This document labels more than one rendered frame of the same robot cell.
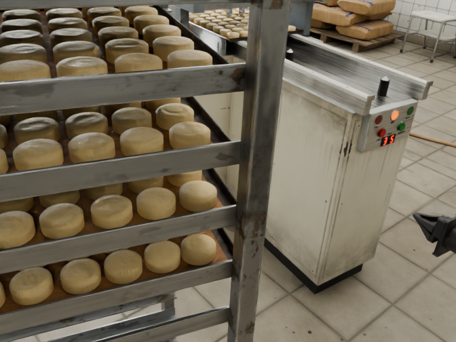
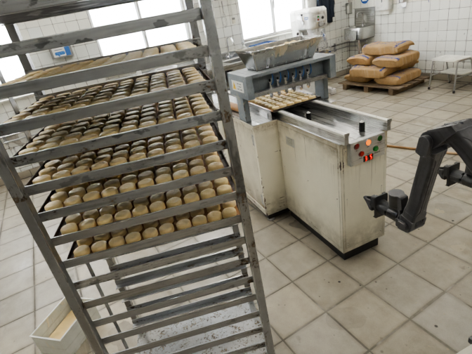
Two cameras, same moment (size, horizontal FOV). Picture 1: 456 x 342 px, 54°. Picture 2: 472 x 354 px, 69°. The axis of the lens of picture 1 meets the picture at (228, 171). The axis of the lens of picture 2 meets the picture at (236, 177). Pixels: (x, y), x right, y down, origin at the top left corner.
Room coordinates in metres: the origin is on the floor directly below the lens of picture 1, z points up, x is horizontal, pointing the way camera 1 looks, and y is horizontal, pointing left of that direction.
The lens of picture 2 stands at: (-0.47, -0.29, 1.59)
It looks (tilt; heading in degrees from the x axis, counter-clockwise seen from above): 26 degrees down; 16
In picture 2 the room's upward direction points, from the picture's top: 11 degrees counter-clockwise
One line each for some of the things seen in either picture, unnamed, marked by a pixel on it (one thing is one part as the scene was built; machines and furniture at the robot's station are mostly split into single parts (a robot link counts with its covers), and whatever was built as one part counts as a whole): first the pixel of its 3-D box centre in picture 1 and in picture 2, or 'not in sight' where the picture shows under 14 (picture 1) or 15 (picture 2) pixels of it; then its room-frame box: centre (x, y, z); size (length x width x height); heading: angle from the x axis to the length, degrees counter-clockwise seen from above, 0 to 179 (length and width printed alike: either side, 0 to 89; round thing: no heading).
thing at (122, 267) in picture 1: (123, 266); (199, 220); (0.45, 0.13, 0.96); 0.05 x 0.05 x 0.02
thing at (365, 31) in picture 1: (366, 28); (398, 76); (5.51, -1.56, 0.19); 0.72 x 0.42 x 0.15; 135
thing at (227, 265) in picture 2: not in sight; (168, 279); (0.35, 0.26, 0.78); 0.64 x 0.03 x 0.03; 113
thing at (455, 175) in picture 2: not in sight; (457, 175); (1.02, -0.87, 0.77); 0.07 x 0.07 x 0.10; 34
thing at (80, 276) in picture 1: (81, 275); (183, 225); (0.42, 0.18, 0.96); 0.05 x 0.05 x 0.02
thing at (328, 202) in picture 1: (303, 160); (328, 176); (1.69, -0.33, 0.45); 0.70 x 0.34 x 0.90; 35
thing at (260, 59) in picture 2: not in sight; (279, 53); (2.11, -0.04, 1.25); 0.56 x 0.29 x 0.14; 125
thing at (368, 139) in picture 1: (387, 125); (366, 148); (1.39, -0.53, 0.77); 0.24 x 0.04 x 0.14; 125
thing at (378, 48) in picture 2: not in sight; (385, 48); (5.70, -1.40, 0.62); 0.72 x 0.42 x 0.17; 47
